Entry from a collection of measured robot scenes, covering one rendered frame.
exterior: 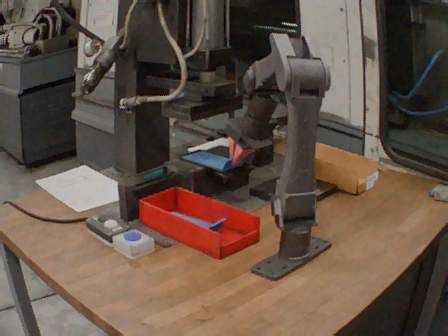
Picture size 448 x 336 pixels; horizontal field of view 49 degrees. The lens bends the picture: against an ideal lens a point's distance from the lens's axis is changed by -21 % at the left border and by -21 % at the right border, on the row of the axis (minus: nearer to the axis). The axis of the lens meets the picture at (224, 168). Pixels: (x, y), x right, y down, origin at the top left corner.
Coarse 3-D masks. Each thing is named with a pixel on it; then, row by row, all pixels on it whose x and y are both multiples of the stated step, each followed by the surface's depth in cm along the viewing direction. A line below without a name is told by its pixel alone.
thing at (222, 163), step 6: (186, 156) 153; (192, 156) 153; (198, 156) 153; (210, 156) 153; (216, 156) 153; (222, 156) 153; (246, 156) 147; (198, 162) 149; (204, 162) 149; (210, 162) 149; (216, 162) 149; (222, 162) 149; (228, 162) 143; (240, 162) 148; (216, 168) 145; (222, 168) 144; (228, 168) 145
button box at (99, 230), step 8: (32, 216) 135; (40, 216) 134; (96, 216) 131; (88, 224) 129; (96, 224) 127; (104, 224) 127; (120, 224) 128; (88, 232) 130; (96, 232) 127; (104, 232) 124; (112, 232) 124; (120, 232) 125; (104, 240) 125; (112, 240) 123
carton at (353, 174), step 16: (320, 144) 171; (320, 160) 158; (336, 160) 168; (352, 160) 163; (368, 160) 159; (320, 176) 159; (336, 176) 155; (352, 176) 151; (368, 176) 160; (352, 192) 152
